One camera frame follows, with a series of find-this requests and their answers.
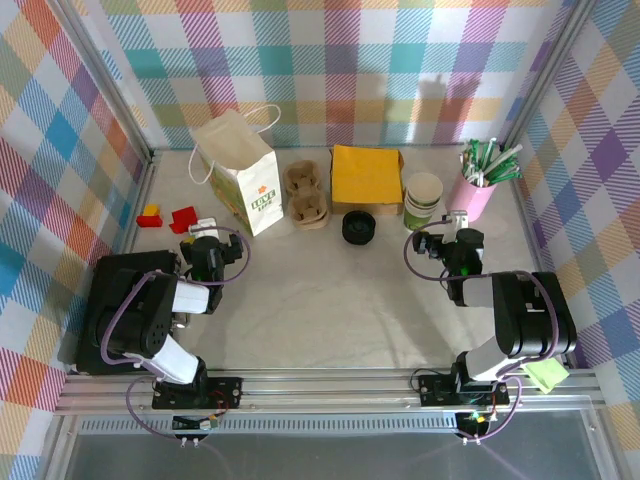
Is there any white wrapped straw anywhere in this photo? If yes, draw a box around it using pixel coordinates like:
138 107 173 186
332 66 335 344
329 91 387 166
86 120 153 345
483 143 524 182

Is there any black cup lid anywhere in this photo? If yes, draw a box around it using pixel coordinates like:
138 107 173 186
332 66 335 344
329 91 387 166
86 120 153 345
343 210 375 236

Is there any brown cardboard box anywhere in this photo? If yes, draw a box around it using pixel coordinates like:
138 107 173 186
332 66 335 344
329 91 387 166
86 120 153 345
332 197 405 217

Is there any yellow napkin stack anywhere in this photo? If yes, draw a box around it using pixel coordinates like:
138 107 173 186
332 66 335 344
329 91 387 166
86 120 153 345
331 144 405 206

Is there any aluminium side rail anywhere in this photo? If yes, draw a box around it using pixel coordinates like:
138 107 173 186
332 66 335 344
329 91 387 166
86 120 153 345
54 149 159 376
507 174 601 386

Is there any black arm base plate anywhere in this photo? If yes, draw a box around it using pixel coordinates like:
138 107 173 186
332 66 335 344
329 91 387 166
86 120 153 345
151 375 245 411
417 373 511 407

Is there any pink straw holder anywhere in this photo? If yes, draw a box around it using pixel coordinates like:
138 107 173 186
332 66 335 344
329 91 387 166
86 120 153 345
446 169 496 224

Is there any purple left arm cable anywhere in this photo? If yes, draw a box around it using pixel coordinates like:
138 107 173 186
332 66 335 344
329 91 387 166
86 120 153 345
99 225 252 366

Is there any aluminium mounting rail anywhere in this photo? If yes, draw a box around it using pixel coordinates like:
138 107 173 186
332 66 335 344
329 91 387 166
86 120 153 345
52 368 604 417

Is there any stack of green paper cups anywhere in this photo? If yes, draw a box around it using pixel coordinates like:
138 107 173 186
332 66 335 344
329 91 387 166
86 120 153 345
402 192 441 234

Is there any slotted grey cable duct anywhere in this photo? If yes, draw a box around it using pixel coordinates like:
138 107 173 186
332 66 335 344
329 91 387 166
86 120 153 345
74 417 464 437

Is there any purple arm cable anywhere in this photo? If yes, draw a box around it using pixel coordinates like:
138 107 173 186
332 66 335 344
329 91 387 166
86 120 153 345
99 225 252 366
403 219 564 381

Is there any brown cardboard cup carrier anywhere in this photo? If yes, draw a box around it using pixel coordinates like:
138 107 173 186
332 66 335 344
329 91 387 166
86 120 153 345
283 159 329 224

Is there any light green cloth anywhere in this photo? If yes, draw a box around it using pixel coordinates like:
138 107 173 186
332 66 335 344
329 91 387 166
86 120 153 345
522 357 571 394

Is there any white printed paper bag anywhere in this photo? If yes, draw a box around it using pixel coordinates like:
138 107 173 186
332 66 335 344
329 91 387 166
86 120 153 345
187 103 286 238

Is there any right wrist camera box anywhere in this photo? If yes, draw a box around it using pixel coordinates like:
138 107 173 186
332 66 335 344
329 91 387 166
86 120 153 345
443 209 470 232

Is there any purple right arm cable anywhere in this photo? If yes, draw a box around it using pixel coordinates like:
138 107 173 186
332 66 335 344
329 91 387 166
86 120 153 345
403 219 564 381

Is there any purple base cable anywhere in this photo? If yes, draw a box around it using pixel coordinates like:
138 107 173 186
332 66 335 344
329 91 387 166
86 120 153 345
124 377 184 442
459 379 525 444

